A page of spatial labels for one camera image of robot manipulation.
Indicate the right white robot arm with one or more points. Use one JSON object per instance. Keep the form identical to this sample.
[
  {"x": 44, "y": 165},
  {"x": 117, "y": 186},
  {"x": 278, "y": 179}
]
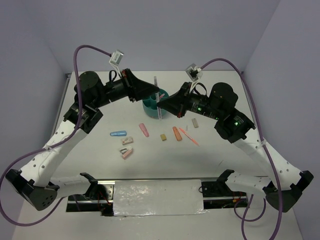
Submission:
[{"x": 282, "y": 185}]

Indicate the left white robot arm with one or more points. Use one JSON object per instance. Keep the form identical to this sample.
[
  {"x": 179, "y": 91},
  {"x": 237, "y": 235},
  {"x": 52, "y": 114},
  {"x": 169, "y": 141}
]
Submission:
[{"x": 35, "y": 181}]

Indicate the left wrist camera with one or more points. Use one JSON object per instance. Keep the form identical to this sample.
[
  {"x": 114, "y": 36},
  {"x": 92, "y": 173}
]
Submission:
[{"x": 116, "y": 58}]

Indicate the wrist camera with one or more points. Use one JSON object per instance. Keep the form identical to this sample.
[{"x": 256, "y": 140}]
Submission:
[
  {"x": 194, "y": 72},
  {"x": 116, "y": 58}
]

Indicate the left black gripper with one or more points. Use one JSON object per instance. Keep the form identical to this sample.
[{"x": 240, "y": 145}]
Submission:
[{"x": 135, "y": 89}]

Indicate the orange red thin pen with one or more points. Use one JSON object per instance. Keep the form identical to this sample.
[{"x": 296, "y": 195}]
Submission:
[{"x": 188, "y": 136}]

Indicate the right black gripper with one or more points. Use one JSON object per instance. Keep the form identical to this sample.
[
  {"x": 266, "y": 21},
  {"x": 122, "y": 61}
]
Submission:
[{"x": 176, "y": 103}]

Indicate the purple thin pen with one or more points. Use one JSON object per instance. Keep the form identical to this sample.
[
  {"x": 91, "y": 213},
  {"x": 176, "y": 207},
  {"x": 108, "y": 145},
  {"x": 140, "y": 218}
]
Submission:
[{"x": 157, "y": 98}]

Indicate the blue translucent stapler case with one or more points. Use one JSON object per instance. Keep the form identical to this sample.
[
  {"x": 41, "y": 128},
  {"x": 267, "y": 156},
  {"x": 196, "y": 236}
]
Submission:
[{"x": 119, "y": 133}]

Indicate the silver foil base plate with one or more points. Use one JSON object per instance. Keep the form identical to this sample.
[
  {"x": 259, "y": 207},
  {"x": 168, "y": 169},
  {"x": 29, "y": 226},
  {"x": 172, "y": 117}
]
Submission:
[{"x": 157, "y": 198}]

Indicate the teal round divided organizer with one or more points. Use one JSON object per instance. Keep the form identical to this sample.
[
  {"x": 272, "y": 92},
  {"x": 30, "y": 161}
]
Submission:
[{"x": 149, "y": 104}]

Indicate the yellow eraser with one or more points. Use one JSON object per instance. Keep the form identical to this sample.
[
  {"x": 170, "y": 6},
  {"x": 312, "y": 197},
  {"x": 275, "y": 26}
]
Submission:
[{"x": 163, "y": 137}]

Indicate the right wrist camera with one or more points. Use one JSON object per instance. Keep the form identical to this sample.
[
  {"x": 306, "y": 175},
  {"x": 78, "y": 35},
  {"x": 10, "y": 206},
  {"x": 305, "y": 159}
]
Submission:
[{"x": 194, "y": 72}]

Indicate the pink translucent case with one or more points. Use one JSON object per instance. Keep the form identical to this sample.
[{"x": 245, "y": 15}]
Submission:
[{"x": 144, "y": 130}]

